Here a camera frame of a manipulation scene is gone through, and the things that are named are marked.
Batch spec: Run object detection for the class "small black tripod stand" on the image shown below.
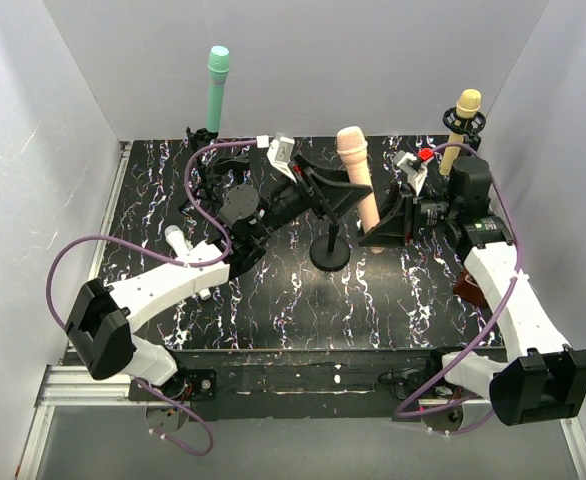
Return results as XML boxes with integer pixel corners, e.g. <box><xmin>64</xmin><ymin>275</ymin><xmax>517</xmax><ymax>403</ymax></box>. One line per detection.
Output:
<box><xmin>178</xmin><ymin>127</ymin><xmax>221</xmax><ymax>216</ymax></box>

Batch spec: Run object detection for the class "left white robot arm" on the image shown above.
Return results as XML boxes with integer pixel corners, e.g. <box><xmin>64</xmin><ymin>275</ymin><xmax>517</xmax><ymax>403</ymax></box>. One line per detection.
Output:
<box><xmin>65</xmin><ymin>156</ymin><xmax>373</xmax><ymax>387</ymax></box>

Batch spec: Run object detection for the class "black round-base mic stand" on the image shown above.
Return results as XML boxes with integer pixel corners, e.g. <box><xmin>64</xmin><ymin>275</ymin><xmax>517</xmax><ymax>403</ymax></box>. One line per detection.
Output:
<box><xmin>309</xmin><ymin>220</ymin><xmax>351</xmax><ymax>272</ymax></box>

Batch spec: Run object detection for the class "black tripod shock-mount stand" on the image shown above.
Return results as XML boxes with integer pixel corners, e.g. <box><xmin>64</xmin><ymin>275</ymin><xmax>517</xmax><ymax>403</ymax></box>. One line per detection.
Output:
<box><xmin>442</xmin><ymin>107</ymin><xmax>486</xmax><ymax>150</ymax></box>

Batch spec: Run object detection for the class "yellow microphone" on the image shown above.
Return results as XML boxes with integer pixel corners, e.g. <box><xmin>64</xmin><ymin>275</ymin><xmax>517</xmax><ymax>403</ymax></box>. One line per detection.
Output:
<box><xmin>443</xmin><ymin>89</ymin><xmax>485</xmax><ymax>150</ymax></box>

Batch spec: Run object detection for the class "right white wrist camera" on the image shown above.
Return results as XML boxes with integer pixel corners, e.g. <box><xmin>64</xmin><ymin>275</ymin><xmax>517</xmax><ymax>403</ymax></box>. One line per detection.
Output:
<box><xmin>393</xmin><ymin>151</ymin><xmax>431</xmax><ymax>197</ymax></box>

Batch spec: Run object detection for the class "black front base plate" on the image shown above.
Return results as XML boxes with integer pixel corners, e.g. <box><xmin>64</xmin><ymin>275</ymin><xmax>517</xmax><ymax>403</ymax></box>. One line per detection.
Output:
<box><xmin>127</xmin><ymin>347</ymin><xmax>479</xmax><ymax>421</ymax></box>

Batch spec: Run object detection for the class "white microphone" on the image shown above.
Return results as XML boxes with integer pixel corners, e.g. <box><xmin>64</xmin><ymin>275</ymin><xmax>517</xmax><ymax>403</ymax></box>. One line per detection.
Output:
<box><xmin>165</xmin><ymin>224</ymin><xmax>213</xmax><ymax>301</ymax></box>

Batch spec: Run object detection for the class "green microphone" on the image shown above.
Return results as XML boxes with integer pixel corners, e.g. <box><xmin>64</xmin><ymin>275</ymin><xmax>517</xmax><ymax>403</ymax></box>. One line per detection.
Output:
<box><xmin>205</xmin><ymin>45</ymin><xmax>230</xmax><ymax>133</ymax></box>

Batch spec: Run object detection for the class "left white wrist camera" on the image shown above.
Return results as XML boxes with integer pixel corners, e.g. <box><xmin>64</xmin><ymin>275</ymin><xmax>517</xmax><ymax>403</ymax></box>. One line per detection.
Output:
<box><xmin>267</xmin><ymin>134</ymin><xmax>297</xmax><ymax>183</ymax></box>

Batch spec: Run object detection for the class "pink microphone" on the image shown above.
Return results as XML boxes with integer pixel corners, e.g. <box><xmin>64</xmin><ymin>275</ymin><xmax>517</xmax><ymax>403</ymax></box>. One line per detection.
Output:
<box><xmin>336</xmin><ymin>126</ymin><xmax>380</xmax><ymax>234</ymax></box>

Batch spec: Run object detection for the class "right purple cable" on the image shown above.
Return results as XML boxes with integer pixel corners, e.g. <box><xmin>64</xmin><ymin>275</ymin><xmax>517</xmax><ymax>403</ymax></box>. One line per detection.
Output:
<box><xmin>394</xmin><ymin>142</ymin><xmax>527</xmax><ymax>435</ymax></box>

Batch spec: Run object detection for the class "black rear mic stand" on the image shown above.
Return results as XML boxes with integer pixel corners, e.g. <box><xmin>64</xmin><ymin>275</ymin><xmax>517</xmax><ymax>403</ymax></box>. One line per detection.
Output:
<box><xmin>206</xmin><ymin>154</ymin><xmax>250</xmax><ymax>187</ymax></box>

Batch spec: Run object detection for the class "brown box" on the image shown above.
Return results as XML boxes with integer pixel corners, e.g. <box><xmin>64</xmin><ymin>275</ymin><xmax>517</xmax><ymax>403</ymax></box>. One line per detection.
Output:
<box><xmin>453</xmin><ymin>269</ymin><xmax>488</xmax><ymax>308</ymax></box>

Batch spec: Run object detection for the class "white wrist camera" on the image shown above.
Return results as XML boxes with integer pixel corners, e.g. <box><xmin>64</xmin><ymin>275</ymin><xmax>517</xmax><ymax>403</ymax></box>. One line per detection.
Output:
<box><xmin>267</xmin><ymin>134</ymin><xmax>297</xmax><ymax>183</ymax></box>
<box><xmin>393</xmin><ymin>151</ymin><xmax>431</xmax><ymax>197</ymax></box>

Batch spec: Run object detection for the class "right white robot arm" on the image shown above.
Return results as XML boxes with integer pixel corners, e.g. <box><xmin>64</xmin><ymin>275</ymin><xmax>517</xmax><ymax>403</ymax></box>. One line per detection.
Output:
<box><xmin>360</xmin><ymin>149</ymin><xmax>586</xmax><ymax>426</ymax></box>

